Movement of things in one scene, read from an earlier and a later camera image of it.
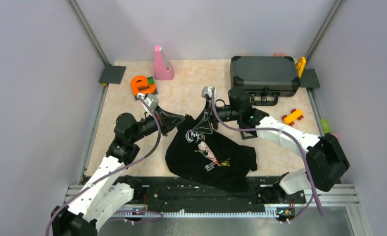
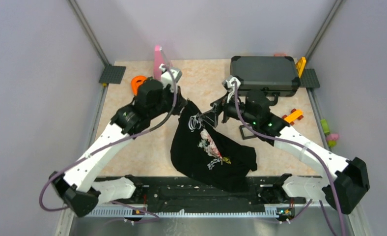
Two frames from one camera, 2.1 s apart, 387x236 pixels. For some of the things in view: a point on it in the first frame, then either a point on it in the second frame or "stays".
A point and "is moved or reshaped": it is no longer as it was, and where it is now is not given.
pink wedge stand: [163, 70] stays
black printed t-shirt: [213, 160] is moved or reshaped
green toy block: [325, 126] stays
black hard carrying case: [266, 77] stays
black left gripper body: [163, 123] -> [167, 101]
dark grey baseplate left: [112, 74] stays
